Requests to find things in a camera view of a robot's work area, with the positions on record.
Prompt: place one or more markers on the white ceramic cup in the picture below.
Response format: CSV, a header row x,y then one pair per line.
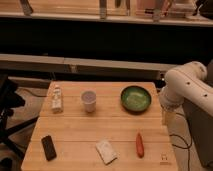
x,y
89,101

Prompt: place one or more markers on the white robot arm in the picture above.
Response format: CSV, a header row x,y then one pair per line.
x,y
185,82

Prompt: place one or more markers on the green bowl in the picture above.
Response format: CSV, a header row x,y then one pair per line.
x,y
135,98

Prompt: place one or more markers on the small white bottle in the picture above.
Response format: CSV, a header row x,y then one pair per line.
x,y
57,100

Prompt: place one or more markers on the white sponge block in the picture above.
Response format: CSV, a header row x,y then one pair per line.
x,y
106,151

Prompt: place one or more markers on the orange carrot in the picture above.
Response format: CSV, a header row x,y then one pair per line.
x,y
139,146

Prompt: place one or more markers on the black phone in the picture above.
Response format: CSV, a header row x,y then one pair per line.
x,y
49,148

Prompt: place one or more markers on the black office chair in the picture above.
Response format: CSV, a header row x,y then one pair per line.
x,y
8,101

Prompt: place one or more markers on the wooden shelf with legs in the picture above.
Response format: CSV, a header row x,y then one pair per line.
x,y
165,12

